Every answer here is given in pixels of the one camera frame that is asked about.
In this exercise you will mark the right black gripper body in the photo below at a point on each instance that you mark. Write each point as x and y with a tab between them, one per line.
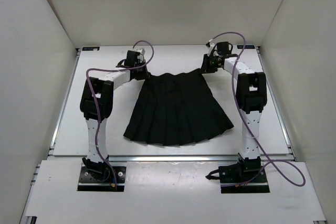
213	64

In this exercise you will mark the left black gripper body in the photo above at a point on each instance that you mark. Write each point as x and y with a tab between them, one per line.
139	75

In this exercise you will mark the black pleated skirt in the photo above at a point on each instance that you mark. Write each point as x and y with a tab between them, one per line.
175	110

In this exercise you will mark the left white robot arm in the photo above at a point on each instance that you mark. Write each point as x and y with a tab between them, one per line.
97	102

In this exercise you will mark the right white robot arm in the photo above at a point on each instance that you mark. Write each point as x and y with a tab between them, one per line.
250	93

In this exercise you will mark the right blue table label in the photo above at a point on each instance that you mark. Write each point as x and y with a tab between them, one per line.
246	47

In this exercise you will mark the blue table label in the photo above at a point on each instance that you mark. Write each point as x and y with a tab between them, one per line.
90	48
246	47

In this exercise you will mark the left blue table label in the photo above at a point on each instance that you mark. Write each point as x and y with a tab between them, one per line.
90	48

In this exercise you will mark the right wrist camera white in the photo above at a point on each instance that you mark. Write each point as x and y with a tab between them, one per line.
211	46

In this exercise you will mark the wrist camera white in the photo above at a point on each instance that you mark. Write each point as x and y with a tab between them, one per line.
139	52
211	46

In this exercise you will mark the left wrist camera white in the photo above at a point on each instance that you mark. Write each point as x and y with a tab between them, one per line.
139	52

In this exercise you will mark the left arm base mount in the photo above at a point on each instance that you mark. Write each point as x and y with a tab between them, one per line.
90	180

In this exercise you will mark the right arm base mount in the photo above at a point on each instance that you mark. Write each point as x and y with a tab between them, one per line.
244	177

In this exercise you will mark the aluminium table edge rail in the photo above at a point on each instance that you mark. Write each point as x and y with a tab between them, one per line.
179	158

